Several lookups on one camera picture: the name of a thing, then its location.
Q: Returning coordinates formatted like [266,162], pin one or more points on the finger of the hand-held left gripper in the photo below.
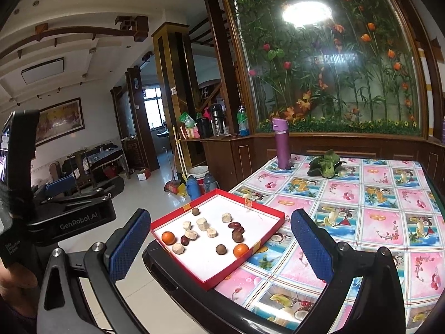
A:
[104,186]
[59,185]

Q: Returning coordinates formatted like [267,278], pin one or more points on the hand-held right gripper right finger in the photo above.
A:
[309,247]

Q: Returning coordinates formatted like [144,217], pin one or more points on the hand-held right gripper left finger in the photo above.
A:
[128,247]

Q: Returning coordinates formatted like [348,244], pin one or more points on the orange tangerine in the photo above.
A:
[167,237]
[241,250]

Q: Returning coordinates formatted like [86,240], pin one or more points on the beige dried fruit chunk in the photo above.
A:
[187,223]
[226,217]
[201,222]
[211,232]
[178,248]
[191,234]

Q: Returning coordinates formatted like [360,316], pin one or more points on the red date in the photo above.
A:
[233,225]
[184,240]
[240,230]

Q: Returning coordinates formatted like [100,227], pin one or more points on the red cardboard box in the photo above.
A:
[208,271]

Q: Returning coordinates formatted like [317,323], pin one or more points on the person's left hand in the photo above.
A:
[15,281]

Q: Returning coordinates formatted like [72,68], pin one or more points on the wooden chair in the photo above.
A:
[78,167]

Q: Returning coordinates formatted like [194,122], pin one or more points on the dark dining table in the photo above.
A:
[104,155]

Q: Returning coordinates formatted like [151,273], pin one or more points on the small cardboard box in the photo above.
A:
[142,175]

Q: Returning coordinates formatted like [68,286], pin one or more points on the printed pink tablecloth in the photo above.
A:
[375,222]

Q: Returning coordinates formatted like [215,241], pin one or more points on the dark framed table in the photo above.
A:
[194,292]

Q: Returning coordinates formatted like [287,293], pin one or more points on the green bok choy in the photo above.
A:
[326,167]

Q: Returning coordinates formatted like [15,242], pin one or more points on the window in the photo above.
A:
[154,108]

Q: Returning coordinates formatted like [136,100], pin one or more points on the white bucket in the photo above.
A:
[198,172]

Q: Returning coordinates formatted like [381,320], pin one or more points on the purple water bottle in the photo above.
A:
[282,146]

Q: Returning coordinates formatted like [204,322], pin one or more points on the green plastic bag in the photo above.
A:
[187,118]

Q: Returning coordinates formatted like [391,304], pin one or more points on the wooden pillar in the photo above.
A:
[170,94]

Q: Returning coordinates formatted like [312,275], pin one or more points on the rectangular ceiling lamp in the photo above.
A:
[41,71]

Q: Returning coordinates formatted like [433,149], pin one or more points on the black jar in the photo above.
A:
[204,128]

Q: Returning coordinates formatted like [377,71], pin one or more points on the steel thermos flask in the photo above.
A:
[217,121]

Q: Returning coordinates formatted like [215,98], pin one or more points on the green plastic bottle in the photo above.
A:
[242,121]

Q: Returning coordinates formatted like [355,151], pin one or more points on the glass panel with artificial flowers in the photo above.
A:
[330,76]

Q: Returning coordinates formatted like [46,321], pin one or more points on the framed wall painting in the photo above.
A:
[59,121]

